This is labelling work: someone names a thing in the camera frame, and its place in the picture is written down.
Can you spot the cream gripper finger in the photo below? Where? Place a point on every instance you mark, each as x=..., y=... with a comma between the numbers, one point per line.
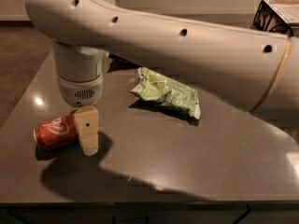
x=87, y=123

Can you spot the blue chip bag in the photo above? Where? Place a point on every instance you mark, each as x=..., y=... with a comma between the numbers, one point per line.
x=120, y=59

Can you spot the green chip bag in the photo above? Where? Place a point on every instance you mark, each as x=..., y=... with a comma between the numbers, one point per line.
x=167, y=93

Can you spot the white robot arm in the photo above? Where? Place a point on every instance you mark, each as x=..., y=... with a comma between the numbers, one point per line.
x=253, y=70

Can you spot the red coke can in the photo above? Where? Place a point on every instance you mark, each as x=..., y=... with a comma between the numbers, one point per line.
x=56, y=133

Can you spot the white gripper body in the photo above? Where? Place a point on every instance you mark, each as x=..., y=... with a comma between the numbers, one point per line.
x=80, y=91

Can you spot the black wire basket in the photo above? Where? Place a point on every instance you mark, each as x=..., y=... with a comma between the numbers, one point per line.
x=277, y=16

